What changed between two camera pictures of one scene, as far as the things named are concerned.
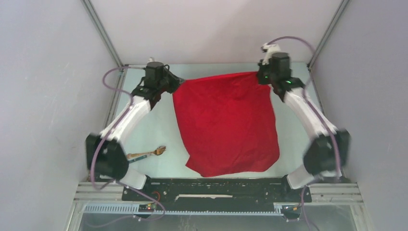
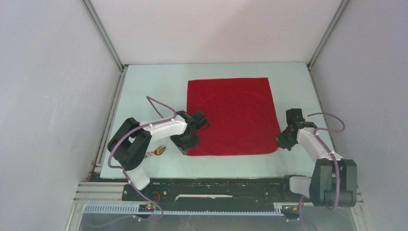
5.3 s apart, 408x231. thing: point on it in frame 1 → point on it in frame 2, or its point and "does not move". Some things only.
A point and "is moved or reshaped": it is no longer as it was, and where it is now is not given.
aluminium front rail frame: x=108 y=192 does not move
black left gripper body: x=169 y=83 → x=184 y=142
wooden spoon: x=159 y=151 does not move
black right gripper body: x=266 y=76 → x=286 y=141
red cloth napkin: x=229 y=122 is moved or reshaped
